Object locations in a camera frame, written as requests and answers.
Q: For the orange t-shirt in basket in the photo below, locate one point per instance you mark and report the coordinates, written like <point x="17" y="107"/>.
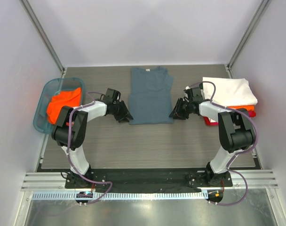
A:
<point x="64" y="98"/>

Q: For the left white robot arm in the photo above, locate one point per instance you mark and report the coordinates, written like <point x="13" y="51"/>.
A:
<point x="70" y="129"/>

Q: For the red folded t-shirt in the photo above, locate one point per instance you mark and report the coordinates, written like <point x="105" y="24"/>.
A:
<point x="210" y="122"/>

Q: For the white folded t-shirt top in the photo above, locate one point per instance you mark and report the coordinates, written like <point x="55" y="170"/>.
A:
<point x="229" y="92"/>

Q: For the teal plastic basket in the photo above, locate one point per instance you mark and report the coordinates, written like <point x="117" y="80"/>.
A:
<point x="53" y="88"/>

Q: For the pink folded t-shirt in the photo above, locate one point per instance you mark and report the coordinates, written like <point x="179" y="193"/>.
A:
<point x="252" y="114"/>

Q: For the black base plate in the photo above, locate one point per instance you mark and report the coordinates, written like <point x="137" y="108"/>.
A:
<point x="147" y="180"/>

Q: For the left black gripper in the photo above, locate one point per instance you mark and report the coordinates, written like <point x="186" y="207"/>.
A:
<point x="124" y="115"/>

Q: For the left aluminium frame post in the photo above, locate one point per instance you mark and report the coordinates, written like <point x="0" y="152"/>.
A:
<point x="38" y="27"/>

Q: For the aluminium frame post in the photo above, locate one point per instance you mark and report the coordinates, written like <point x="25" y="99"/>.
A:
<point x="249" y="31"/>
<point x="38" y="27"/>

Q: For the orange folded t-shirt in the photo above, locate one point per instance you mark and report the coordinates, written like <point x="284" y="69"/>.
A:
<point x="249" y="108"/>

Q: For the slotted cable duct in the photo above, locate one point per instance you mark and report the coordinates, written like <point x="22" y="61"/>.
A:
<point x="86" y="196"/>

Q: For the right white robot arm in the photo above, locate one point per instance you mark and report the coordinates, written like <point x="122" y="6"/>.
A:
<point x="236" y="131"/>

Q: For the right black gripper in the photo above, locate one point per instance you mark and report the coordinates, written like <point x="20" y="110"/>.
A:
<point x="182" y="107"/>

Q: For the right aluminium frame post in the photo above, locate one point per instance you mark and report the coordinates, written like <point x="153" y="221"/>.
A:
<point x="249" y="31"/>

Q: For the blue-grey t-shirt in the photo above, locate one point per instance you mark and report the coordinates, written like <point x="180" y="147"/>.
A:
<point x="150" y="99"/>

